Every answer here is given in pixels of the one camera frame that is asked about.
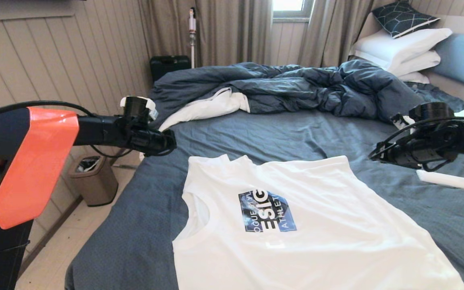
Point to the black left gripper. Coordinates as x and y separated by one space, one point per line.
153 141

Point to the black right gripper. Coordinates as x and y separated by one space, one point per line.
417 155

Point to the white t-shirt blue print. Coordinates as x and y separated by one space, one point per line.
296 241

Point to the blue bed with headboard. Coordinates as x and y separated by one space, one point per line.
336 137

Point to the brown trash bin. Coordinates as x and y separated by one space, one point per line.
95 183

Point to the black suitcase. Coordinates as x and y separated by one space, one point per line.
169 66

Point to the dark blue crumpled duvet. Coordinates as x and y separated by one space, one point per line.
296 88

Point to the white stick vacuum cleaner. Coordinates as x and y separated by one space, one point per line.
192 40

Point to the beige curtain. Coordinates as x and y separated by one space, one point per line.
332 36
224 32

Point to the dark patterned pillow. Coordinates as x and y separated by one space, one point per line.
403 18

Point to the window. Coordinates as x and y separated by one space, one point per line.
290 5

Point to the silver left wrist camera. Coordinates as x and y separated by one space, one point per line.
153 114

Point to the beige bed headboard frame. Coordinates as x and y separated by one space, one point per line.
457 90

